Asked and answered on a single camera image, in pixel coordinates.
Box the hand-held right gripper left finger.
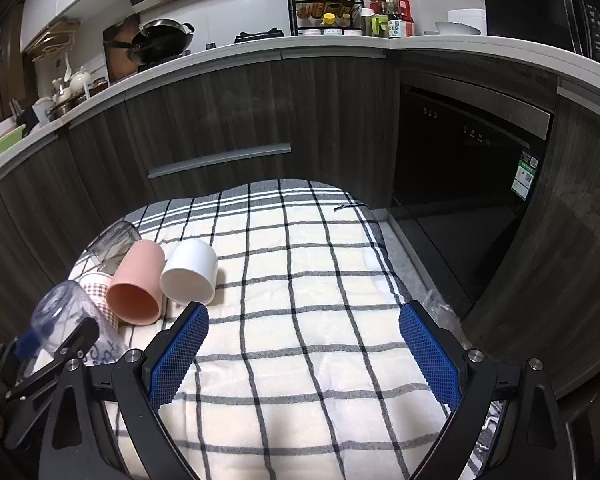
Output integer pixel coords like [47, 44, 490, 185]
[37, 301, 211, 480]

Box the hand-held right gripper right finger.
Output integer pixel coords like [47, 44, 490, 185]
[399, 301, 568, 480]

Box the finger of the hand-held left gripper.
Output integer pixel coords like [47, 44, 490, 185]
[2, 316, 101, 451]
[0, 331, 38, 403]

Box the clear printed plastic cup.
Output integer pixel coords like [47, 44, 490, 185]
[30, 280, 127, 367]

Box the checked pattern paper cup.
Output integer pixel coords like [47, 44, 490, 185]
[79, 272, 123, 328]

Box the pink cup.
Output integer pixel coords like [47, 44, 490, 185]
[106, 240, 167, 326]

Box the white cup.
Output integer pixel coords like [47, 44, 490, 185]
[159, 239, 219, 307]

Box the clear glass cup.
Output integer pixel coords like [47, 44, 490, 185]
[86, 220, 142, 273]

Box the clear plastic bag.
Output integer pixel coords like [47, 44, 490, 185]
[422, 289, 465, 333]

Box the black and white checked cloth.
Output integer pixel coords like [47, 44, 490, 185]
[67, 178, 461, 480]

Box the black built-in dishwasher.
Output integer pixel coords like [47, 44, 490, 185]
[391, 84, 554, 317]

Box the green energy label sticker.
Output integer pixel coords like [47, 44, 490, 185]
[510, 152, 540, 202]

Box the black knife block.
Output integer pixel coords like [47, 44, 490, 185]
[9, 100, 40, 132]

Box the steel pot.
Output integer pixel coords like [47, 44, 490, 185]
[47, 99, 80, 122]

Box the white teapot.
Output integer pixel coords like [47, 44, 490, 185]
[68, 66, 94, 95]

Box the black gas stove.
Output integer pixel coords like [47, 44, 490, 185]
[137, 49, 193, 74]

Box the wooden cutting board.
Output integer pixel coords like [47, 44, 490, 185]
[104, 14, 142, 83]

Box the black wok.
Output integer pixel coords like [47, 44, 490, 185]
[104, 19, 197, 64]

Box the dark sauce bottle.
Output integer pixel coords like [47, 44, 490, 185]
[387, 12, 409, 39]

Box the large white bowl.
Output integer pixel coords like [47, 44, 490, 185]
[447, 8, 487, 36]

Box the black microwave oven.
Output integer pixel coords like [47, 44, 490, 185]
[481, 0, 600, 69]

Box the black spice rack with bottles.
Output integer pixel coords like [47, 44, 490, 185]
[286, 0, 366, 37]

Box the grey drawer handle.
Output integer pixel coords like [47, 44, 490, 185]
[147, 143, 292, 180]

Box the wall-mounted wire rack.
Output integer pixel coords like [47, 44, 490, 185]
[29, 19, 82, 57]

